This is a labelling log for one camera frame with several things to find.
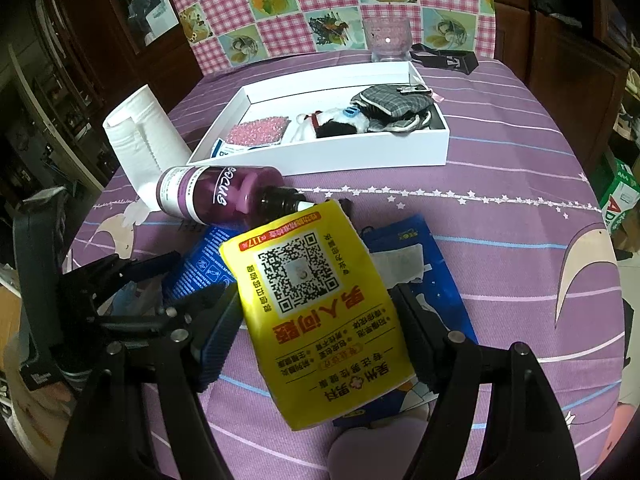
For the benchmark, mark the grey plaid pouch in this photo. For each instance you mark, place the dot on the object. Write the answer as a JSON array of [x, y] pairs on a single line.
[[390, 102]]

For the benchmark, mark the purple plastic bottle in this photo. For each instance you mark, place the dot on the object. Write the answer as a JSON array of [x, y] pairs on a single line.
[[215, 192]]

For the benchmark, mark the clear glass cup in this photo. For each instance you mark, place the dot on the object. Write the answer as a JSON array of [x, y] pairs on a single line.
[[387, 40]]

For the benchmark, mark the purple striped tablecloth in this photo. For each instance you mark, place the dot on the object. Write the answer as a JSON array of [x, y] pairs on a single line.
[[510, 185]]

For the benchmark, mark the yellow tissue packet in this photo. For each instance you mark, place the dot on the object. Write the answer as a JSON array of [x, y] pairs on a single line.
[[320, 310]]

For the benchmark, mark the black plastic clip holder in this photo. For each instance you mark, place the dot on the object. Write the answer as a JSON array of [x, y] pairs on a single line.
[[450, 57]]

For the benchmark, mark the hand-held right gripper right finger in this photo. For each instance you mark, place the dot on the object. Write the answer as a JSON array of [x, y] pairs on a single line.
[[407, 320]]

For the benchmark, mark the pink checkered printed cloth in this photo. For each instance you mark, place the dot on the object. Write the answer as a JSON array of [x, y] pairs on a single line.
[[280, 5]]

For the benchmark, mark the white and blue small packet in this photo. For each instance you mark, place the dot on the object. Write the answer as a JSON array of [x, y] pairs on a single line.
[[227, 151]]

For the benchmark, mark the white toilet paper roll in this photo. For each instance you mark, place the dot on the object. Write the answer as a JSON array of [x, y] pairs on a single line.
[[145, 140]]

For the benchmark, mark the dark wooden cabinet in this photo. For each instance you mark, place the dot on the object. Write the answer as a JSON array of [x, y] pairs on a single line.
[[95, 25]]

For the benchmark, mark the white plush dog toy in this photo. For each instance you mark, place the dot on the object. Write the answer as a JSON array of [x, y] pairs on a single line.
[[330, 125]]

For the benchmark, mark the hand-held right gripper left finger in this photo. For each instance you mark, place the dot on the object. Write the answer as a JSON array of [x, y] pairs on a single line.
[[220, 345]]

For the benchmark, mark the green and white carton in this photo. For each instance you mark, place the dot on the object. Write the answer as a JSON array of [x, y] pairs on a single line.
[[620, 195]]

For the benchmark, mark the lavender soft pad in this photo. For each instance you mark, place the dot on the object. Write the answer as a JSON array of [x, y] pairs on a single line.
[[380, 450]]

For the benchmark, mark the white shallow cardboard box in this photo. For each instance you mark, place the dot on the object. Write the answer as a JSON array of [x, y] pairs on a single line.
[[320, 157]]

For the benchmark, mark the pink glitter pouch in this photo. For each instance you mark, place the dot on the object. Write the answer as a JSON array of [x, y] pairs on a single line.
[[257, 131]]

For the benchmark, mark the blue face mask packet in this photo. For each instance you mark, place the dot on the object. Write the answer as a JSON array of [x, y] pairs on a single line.
[[205, 265]]

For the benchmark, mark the blue cartoon bag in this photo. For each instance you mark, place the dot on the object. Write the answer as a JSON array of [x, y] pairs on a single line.
[[425, 260]]

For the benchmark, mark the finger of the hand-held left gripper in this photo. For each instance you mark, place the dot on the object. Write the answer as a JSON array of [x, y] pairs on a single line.
[[140, 270], [175, 312]]

